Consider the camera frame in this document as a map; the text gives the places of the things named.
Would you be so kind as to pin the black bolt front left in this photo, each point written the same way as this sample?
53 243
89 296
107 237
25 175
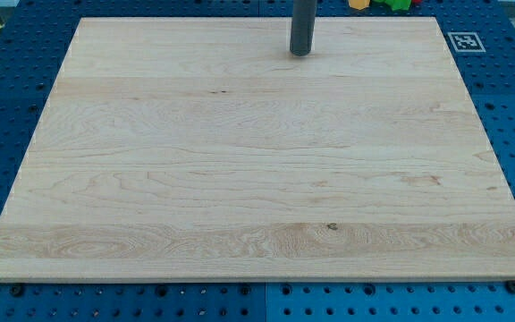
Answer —
16 290

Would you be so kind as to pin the white fiducial marker tag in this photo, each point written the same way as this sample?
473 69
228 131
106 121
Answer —
466 42

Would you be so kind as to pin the black bolt front right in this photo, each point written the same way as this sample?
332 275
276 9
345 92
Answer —
510 286

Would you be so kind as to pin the black bolt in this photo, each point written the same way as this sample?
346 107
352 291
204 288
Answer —
510 286
16 290

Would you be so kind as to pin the green block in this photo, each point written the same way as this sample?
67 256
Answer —
396 5

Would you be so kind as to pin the light wooden board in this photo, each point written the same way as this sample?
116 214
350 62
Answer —
192 150

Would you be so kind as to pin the grey cylindrical robot arm rod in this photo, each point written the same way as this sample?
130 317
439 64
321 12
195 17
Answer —
302 26

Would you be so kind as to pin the yellow block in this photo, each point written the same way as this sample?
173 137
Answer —
359 4

